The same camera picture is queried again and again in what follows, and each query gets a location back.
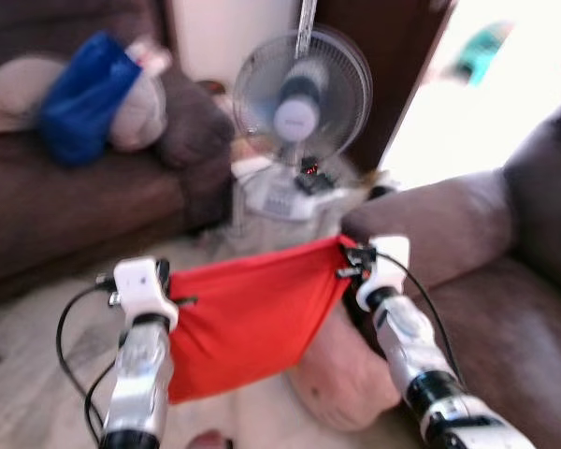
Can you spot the red cased pink pillow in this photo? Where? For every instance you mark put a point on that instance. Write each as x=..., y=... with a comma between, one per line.
x=252, y=309

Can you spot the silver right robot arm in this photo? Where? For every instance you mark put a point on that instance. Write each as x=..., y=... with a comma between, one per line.
x=416, y=365

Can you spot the dark brown sofa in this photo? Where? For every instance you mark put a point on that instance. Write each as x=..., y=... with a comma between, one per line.
x=84, y=201

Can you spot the beige pillow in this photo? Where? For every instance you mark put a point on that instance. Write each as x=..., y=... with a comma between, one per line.
x=140, y=117

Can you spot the blue pillow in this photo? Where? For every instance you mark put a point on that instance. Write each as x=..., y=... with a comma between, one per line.
x=89, y=98

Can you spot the grey brown armchair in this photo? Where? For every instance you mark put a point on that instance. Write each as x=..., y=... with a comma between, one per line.
x=505, y=318

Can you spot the white table fan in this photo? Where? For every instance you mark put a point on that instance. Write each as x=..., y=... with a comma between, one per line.
x=299, y=103

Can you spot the dark brown wooden door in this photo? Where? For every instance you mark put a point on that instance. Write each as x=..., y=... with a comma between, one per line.
x=393, y=56

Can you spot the white vertical pole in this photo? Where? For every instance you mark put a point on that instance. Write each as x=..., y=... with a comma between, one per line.
x=307, y=23

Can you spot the teal blurry object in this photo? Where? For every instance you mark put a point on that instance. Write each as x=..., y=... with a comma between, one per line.
x=486, y=49

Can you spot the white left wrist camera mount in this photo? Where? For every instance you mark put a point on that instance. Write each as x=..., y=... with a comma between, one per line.
x=142, y=285

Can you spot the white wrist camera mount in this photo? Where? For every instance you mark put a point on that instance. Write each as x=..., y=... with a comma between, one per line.
x=142, y=285
x=388, y=267

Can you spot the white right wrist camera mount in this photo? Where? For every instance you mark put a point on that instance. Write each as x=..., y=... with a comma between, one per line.
x=388, y=267

